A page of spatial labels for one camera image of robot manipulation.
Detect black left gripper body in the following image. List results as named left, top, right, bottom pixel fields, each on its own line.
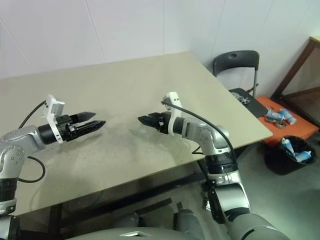
left=56, top=114, right=76, bottom=143

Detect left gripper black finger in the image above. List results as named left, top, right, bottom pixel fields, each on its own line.
left=69, top=111, right=97, bottom=124
left=73, top=120, right=107, bottom=140

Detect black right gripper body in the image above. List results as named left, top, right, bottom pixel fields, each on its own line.
left=156, top=112, right=172, bottom=135

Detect long black tape strip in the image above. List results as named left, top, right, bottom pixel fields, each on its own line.
left=134, top=198, right=173, bottom=215

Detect black folding chair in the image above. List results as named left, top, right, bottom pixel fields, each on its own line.
left=212, top=49, right=268, bottom=117

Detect dark rounded grey shape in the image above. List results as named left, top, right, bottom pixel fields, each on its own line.
left=173, top=208, right=201, bottom=232

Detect blue white tube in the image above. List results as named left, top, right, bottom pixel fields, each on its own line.
left=294, top=150, right=313, bottom=163
left=264, top=109, right=286, bottom=120
left=279, top=108, right=298, bottom=125
left=281, top=137, right=296, bottom=155

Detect grey robot torso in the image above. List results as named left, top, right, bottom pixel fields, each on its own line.
left=63, top=224, right=226, bottom=240

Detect black waste bin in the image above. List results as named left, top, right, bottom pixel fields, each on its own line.
left=263, top=135, right=318, bottom=176

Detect orange tray with parts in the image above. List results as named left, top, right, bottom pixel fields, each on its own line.
left=256, top=96, right=320, bottom=146

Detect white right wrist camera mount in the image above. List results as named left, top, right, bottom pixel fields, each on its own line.
left=161, top=91, right=182, bottom=137

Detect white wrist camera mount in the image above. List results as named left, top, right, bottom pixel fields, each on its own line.
left=161, top=91, right=182, bottom=137
left=41, top=94, right=66, bottom=145

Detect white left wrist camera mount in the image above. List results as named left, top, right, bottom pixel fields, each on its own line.
left=41, top=94, right=66, bottom=145

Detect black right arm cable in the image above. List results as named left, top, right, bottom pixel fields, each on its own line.
left=161, top=97, right=237, bottom=163

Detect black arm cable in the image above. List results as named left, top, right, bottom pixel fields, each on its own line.
left=18, top=100, right=48, bottom=183
left=161, top=97, right=237, bottom=163

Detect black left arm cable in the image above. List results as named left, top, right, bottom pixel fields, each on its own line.
left=18, top=100, right=48, bottom=183

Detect silver table foot bracket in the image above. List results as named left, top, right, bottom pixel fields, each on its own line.
left=201, top=192, right=213, bottom=211

